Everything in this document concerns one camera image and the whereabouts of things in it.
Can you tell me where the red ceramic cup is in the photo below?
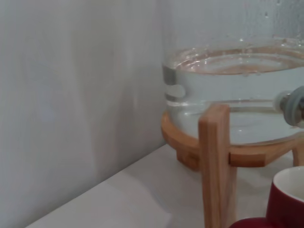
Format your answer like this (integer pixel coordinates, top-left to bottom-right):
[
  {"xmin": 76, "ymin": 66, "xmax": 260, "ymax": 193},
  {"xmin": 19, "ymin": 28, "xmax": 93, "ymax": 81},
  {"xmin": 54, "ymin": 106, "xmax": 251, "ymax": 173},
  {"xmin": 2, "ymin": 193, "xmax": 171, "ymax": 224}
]
[{"xmin": 228, "ymin": 166, "xmax": 304, "ymax": 228}]

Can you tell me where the chrome faucet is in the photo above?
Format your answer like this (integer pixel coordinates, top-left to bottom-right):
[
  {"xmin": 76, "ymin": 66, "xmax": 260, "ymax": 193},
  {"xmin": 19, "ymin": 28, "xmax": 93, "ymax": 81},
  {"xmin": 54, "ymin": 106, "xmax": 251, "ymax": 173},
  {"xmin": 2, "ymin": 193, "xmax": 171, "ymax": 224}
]
[{"xmin": 273, "ymin": 85, "xmax": 304, "ymax": 130}]

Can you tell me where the wooden dispenser stand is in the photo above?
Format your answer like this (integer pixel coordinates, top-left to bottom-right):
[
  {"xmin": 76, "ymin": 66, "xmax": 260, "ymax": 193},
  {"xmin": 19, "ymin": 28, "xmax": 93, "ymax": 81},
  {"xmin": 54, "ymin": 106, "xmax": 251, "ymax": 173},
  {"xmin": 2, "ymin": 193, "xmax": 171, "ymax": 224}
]
[{"xmin": 161, "ymin": 104, "xmax": 304, "ymax": 228}]

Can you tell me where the glass water dispenser jar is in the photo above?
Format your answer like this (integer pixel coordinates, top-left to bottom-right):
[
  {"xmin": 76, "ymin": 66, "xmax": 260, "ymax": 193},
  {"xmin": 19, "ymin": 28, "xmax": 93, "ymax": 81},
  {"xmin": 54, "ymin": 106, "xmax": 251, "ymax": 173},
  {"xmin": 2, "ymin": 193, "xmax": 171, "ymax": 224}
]
[{"xmin": 161, "ymin": 0, "xmax": 304, "ymax": 146}]

